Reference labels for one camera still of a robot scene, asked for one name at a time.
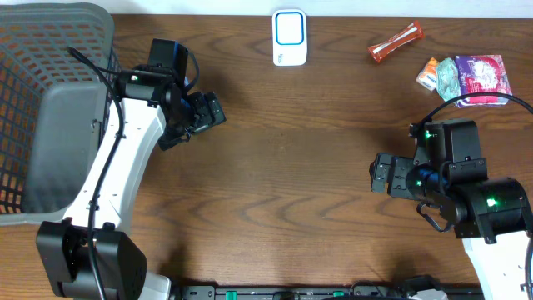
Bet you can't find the teal green packet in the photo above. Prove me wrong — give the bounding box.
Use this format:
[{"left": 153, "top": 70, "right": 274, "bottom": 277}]
[{"left": 436, "top": 57, "right": 461, "bottom": 102}]

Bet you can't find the small orange juice carton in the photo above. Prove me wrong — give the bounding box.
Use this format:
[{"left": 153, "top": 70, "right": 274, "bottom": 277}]
[{"left": 416, "top": 57, "right": 439, "bottom": 91}]

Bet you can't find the floral red purple packet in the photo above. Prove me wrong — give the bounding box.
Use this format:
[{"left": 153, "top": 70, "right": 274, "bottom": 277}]
[{"left": 454, "top": 54, "right": 512, "bottom": 95}]

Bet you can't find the orange snack bar wrapper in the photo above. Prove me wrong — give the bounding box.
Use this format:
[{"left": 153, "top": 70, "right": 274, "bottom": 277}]
[{"left": 367, "top": 21, "right": 425, "bottom": 63}]

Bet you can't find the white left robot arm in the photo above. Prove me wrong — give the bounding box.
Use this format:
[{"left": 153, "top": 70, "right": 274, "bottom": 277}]
[{"left": 36, "top": 69, "right": 226, "bottom": 299}]

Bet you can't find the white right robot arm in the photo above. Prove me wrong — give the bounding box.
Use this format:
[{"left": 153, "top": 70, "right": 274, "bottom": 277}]
[{"left": 369, "top": 153, "right": 532, "bottom": 299}]

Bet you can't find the white barcode scanner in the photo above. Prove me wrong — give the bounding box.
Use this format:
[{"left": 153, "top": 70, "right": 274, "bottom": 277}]
[{"left": 271, "top": 9, "right": 308, "bottom": 67}]

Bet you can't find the grey plastic lattice basket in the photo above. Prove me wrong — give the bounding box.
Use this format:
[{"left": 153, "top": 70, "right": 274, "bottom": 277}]
[{"left": 1, "top": 2, "right": 120, "bottom": 226}]

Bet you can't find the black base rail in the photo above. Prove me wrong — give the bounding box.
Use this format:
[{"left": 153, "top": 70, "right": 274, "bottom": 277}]
[{"left": 170, "top": 276, "right": 484, "bottom": 300}]

